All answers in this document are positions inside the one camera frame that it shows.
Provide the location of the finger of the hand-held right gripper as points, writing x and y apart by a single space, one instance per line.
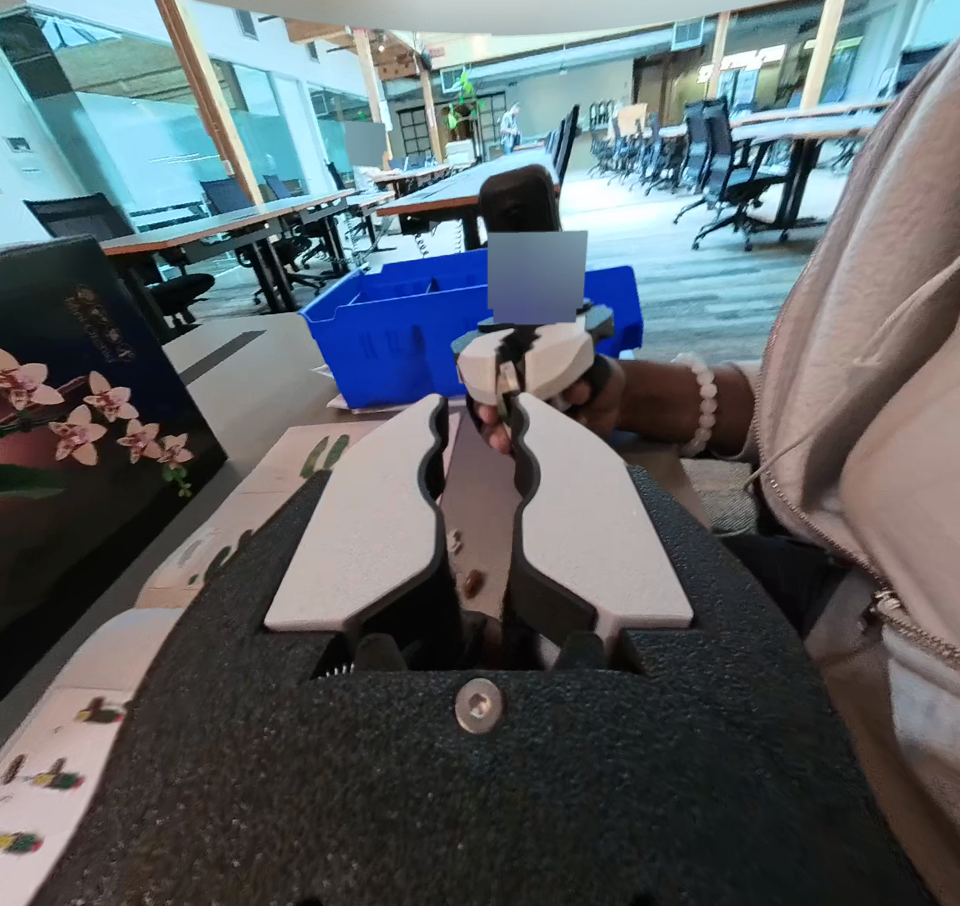
559 359
480 366

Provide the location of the black office chair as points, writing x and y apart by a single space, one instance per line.
720 164
180 291

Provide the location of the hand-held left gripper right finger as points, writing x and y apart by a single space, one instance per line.
600 531

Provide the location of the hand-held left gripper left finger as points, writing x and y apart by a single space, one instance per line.
360 531

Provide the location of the person's right hand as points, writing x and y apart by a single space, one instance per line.
641 404

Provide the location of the black orchid print set box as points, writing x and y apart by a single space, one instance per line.
90 486

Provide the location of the person's right forearm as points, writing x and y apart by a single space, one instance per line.
735 411

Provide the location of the blue plastic bin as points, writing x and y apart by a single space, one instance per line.
375 351

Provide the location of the dark blue office chair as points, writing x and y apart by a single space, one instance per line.
276 186
225 198

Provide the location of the open instruction booklet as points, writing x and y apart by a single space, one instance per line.
255 486

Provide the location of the green hanging plant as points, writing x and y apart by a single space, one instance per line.
461 100

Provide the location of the white paper sheet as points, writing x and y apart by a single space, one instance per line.
345 401

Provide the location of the grey desk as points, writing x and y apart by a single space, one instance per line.
247 396

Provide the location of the wooden-edged background desk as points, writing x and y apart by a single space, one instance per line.
442 198
225 228
810 126

